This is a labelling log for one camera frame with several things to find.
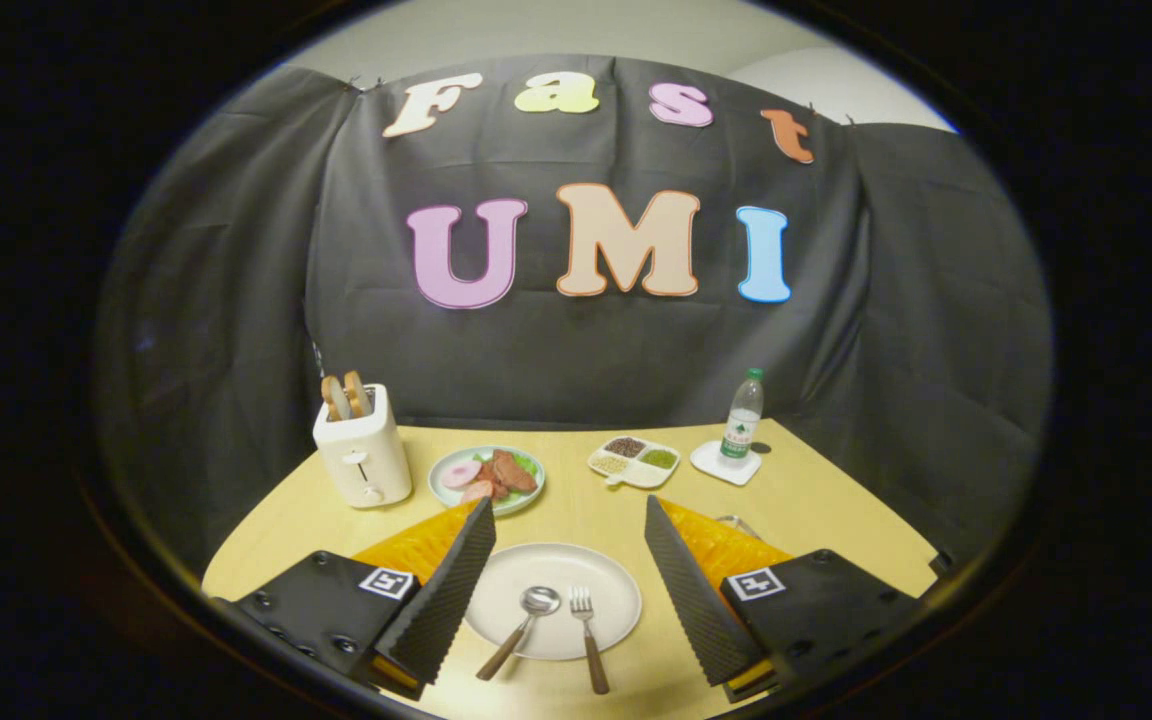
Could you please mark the pale green plate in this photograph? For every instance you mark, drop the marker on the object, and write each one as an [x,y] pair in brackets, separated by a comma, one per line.
[521,497]

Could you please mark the dark brown beans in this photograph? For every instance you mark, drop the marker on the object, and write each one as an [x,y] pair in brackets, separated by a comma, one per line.
[624,447]

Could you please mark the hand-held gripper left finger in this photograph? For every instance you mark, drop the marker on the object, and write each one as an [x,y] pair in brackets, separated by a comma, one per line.
[446,590]

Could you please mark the brown meat pieces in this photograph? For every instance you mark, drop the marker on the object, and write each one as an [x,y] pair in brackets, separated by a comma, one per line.
[513,473]

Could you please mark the pink ham slice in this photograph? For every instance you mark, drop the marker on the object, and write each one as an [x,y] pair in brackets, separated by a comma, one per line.
[461,473]

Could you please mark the white square coaster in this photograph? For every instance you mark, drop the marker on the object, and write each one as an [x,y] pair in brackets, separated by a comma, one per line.
[711,465]

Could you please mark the clear plastic water bottle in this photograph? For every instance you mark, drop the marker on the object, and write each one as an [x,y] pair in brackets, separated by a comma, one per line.
[739,425]

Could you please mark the pale yellow grains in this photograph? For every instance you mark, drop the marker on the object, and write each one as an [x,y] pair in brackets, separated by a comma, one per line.
[609,464]

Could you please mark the white divided condiment dish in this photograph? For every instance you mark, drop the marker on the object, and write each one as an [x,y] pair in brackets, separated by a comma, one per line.
[644,476]

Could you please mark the beige round plate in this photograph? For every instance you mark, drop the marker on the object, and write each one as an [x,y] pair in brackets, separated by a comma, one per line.
[556,570]

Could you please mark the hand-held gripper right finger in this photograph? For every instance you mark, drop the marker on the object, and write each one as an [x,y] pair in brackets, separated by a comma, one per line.
[691,590]

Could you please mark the green lettuce leaf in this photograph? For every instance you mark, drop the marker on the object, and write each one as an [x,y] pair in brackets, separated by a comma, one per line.
[529,464]

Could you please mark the green condiment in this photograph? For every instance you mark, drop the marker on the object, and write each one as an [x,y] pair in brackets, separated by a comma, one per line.
[659,459]

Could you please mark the toast bread slice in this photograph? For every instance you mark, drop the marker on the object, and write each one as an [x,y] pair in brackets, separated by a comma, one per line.
[334,398]
[356,393]

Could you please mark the black backdrop cloth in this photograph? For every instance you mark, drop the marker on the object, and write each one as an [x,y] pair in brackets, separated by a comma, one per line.
[586,350]

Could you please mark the white toaster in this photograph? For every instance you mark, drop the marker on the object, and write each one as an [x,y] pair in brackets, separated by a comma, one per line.
[368,462]

